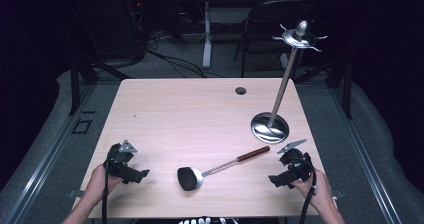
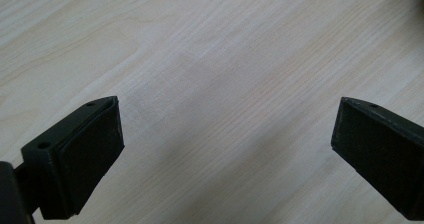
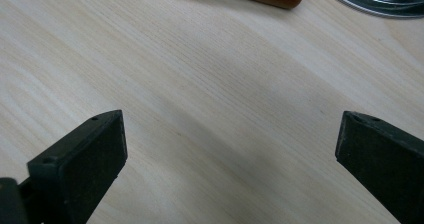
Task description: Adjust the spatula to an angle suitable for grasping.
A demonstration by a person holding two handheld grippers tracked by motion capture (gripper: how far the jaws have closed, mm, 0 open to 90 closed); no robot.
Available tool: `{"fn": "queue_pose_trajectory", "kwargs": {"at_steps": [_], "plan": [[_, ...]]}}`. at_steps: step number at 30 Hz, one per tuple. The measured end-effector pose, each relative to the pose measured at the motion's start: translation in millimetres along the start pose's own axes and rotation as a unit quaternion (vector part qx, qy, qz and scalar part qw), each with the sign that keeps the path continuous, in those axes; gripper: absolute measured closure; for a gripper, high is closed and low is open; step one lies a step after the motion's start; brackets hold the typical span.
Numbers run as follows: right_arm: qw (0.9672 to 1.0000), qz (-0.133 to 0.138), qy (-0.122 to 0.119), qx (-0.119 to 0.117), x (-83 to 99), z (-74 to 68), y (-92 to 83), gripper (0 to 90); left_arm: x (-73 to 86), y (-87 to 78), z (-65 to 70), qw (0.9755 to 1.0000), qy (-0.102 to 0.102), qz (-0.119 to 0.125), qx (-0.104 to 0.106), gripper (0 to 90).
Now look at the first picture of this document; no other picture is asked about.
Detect black ladle with wooden handle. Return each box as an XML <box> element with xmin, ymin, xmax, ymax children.
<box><xmin>176</xmin><ymin>145</ymin><xmax>271</xmax><ymax>192</ymax></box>

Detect metal utensil rack with hooks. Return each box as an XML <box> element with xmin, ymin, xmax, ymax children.
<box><xmin>250</xmin><ymin>19</ymin><xmax>328</xmax><ymax>145</ymax></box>

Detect bundle of floor cables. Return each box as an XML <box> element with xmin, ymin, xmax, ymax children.
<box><xmin>145</xmin><ymin>28</ymin><xmax>225</xmax><ymax>79</ymax></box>

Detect aluminium floor rail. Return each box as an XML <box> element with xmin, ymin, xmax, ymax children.
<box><xmin>1</xmin><ymin>83</ymin><xmax>98</xmax><ymax>224</ymax></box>
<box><xmin>327</xmin><ymin>85</ymin><xmax>403</xmax><ymax>224</ymax></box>

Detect hand-held gripper black cable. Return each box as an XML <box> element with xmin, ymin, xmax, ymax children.
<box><xmin>101</xmin><ymin>162</ymin><xmax>112</xmax><ymax>224</ymax></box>
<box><xmin>298</xmin><ymin>158</ymin><xmax>318</xmax><ymax>224</ymax></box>

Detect white desk leg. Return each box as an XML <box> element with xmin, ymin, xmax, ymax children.
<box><xmin>201</xmin><ymin>0</ymin><xmax>213</xmax><ymax>70</ymax></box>

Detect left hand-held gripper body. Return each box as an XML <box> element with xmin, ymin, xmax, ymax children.
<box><xmin>103</xmin><ymin>139</ymin><xmax>139</xmax><ymax>180</ymax></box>

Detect right hand-held gripper black cable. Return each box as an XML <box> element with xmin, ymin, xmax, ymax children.
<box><xmin>298</xmin><ymin>158</ymin><xmax>318</xmax><ymax>224</ymax></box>

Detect person's left hand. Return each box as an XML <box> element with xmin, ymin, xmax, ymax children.
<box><xmin>86</xmin><ymin>163</ymin><xmax>123</xmax><ymax>204</ymax></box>

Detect person's right hand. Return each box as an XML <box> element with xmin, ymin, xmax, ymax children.
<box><xmin>292</xmin><ymin>168</ymin><xmax>335</xmax><ymax>215</ymax></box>

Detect black metal frame stand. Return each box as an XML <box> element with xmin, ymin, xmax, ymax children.
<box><xmin>292</xmin><ymin>52</ymin><xmax>355</xmax><ymax>120</ymax></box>
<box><xmin>68</xmin><ymin>48</ymin><xmax>132</xmax><ymax>116</ymax></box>

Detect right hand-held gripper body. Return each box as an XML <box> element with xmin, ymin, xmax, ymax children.
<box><xmin>277</xmin><ymin>138</ymin><xmax>315</xmax><ymax>182</ymax></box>

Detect left hand-held gripper black cable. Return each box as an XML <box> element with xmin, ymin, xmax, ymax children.
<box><xmin>101</xmin><ymin>162</ymin><xmax>112</xmax><ymax>224</ymax></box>

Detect black metal chair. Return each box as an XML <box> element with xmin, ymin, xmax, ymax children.
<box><xmin>233</xmin><ymin>0</ymin><xmax>319</xmax><ymax>79</ymax></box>

